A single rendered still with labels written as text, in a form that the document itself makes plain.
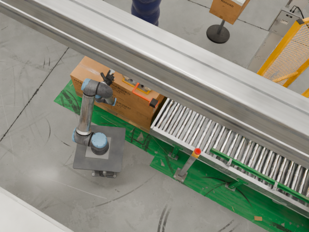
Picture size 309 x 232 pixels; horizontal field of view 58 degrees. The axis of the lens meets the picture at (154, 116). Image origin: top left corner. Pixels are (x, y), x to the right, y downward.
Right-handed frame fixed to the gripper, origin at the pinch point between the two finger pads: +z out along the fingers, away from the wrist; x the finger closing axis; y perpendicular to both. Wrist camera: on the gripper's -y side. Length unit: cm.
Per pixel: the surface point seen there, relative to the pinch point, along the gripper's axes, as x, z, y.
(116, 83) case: -12.9, -6.1, 7.1
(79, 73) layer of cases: -53, 2, -54
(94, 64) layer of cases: -52, 23, -46
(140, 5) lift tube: 104, 1, 29
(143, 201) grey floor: -108, -87, 95
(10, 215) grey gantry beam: 213, -148, 87
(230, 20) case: -36, 181, 80
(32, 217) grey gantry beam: 213, -147, 90
